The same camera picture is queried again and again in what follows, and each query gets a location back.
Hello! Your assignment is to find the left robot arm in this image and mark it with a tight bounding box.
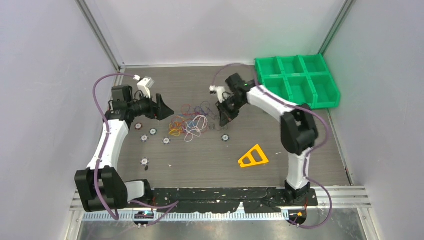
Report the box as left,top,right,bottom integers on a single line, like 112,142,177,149
74,85,175,212

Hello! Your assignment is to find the white wire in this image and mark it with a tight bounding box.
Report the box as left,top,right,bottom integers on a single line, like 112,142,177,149
184,114,209,143

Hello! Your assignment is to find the poker chip upper left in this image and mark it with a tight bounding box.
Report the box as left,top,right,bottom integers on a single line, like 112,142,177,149
149,128,157,135

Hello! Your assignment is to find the yellow wire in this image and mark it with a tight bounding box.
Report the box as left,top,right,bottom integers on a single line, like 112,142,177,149
168,115,188,137

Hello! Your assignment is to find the poker chip lower left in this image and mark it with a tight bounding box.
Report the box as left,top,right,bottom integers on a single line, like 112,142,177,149
140,158,149,166

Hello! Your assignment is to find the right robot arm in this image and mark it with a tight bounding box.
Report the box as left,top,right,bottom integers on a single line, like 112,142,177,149
209,73,319,205

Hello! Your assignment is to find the green compartment bin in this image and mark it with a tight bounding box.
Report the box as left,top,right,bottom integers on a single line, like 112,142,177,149
254,54,341,110

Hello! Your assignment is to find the poker chip centre right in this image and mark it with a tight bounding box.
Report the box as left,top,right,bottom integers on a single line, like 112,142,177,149
221,134,230,142

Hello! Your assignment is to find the blue wire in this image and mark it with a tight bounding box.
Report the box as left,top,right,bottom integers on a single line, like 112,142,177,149
180,115,200,133

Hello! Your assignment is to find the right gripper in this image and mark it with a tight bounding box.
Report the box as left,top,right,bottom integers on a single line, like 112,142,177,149
217,95,247,126

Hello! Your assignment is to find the right controller board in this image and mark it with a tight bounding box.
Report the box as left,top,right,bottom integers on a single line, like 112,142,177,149
287,210,308,225

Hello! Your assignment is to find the left controller board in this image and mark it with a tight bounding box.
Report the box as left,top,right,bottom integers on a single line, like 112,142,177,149
133,210,155,227

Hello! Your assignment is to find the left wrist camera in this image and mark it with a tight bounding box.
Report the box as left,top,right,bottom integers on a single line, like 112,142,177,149
134,75,155,99

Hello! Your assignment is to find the controller board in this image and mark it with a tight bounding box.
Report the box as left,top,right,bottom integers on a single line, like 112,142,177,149
133,210,155,227
287,210,308,225

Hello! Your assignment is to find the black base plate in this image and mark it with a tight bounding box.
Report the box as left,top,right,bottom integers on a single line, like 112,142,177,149
140,187,318,214

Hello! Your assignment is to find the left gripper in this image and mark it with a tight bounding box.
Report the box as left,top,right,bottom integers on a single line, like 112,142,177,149
128,90,174,121

